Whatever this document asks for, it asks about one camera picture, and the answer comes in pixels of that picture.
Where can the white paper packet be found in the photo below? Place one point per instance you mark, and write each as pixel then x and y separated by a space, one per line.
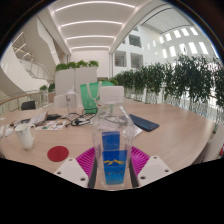
pixel 137 130

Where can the flat round red coaster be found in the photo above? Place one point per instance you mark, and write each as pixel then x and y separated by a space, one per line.
pixel 58 153

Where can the glass balcony railing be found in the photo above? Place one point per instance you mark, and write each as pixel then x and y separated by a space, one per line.
pixel 16 101

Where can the green tote bag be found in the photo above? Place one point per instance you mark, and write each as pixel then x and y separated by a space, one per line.
pixel 87 100

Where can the row of green plants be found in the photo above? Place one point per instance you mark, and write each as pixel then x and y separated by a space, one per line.
pixel 173 80

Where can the brown planter with plants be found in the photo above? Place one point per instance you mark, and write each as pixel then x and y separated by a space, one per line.
pixel 48 91

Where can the white cabinet with plants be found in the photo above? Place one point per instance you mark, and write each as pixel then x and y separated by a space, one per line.
pixel 75 78

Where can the black chair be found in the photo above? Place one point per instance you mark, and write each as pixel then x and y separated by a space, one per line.
pixel 28 105

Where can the clear blue-labelled water bottle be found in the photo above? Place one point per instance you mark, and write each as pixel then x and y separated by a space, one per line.
pixel 111 140

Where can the small black pouch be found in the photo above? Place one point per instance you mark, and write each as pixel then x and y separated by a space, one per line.
pixel 53 116

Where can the white mug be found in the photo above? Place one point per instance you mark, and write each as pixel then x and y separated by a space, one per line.
pixel 24 135

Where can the clear plastic drink bottle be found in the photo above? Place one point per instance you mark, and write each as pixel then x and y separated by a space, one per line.
pixel 71 101

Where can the colourful sticker sheet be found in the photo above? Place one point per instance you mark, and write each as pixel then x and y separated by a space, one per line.
pixel 50 125

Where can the ceiling light strips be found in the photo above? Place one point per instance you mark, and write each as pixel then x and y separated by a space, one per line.
pixel 93 21

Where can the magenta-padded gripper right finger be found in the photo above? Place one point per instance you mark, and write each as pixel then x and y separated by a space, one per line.
pixel 155 170

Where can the white computer mouse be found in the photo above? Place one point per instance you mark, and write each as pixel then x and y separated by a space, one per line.
pixel 8 132

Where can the clipboard with papers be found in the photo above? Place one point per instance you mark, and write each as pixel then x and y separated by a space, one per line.
pixel 36 119

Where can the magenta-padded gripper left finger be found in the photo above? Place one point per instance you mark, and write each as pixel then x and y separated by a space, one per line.
pixel 70 170

